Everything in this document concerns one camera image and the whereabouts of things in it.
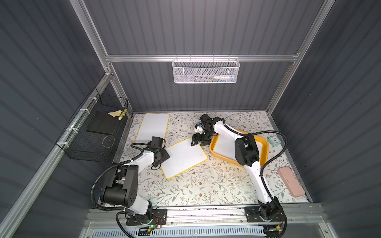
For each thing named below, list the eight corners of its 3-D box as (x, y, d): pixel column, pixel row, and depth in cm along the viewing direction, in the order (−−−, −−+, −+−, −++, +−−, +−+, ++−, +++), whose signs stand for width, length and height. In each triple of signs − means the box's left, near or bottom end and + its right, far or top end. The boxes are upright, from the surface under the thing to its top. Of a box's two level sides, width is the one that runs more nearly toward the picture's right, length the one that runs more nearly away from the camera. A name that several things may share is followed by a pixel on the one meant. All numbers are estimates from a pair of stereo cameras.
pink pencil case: (292, 198, 81) (295, 196, 79) (276, 169, 91) (278, 167, 89) (304, 195, 82) (307, 194, 79) (286, 167, 92) (289, 165, 90)
